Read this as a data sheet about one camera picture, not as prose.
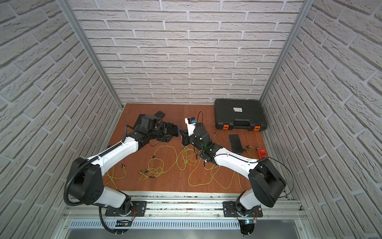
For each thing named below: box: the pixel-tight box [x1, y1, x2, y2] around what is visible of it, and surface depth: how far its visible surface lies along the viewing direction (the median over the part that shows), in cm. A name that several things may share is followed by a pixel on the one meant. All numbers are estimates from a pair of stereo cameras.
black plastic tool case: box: [214, 98, 268, 131], surface depth 111 cm
